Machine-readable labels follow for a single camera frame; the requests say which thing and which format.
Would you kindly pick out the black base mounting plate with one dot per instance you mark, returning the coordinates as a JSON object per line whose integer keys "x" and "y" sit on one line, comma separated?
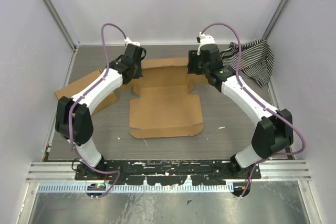
{"x": 165, "y": 172}

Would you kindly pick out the folded brown cardboard box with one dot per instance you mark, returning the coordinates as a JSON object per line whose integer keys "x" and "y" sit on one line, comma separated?
{"x": 77, "y": 88}

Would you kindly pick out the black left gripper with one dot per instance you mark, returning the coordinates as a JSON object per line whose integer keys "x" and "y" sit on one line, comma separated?
{"x": 139, "y": 74}

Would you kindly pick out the brown cardboard box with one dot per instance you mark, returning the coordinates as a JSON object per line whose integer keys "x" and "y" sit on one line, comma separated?
{"x": 165, "y": 106}
{"x": 77, "y": 88}

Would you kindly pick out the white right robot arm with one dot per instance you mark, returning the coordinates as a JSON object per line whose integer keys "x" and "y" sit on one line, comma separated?
{"x": 273, "y": 132}

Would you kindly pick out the striped black white cloth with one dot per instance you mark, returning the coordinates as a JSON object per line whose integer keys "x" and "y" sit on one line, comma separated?
{"x": 256, "y": 60}

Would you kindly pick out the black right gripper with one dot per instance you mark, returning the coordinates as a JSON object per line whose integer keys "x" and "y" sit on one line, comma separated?
{"x": 193, "y": 57}

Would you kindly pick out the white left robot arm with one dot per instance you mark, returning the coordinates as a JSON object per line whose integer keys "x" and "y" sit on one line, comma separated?
{"x": 73, "y": 115}

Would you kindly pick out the aluminium front frame rail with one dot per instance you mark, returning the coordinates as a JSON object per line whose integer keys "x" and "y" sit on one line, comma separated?
{"x": 273, "y": 170}

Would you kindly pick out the grey slotted cable duct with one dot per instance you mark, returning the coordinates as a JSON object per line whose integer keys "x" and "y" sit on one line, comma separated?
{"x": 99, "y": 188}

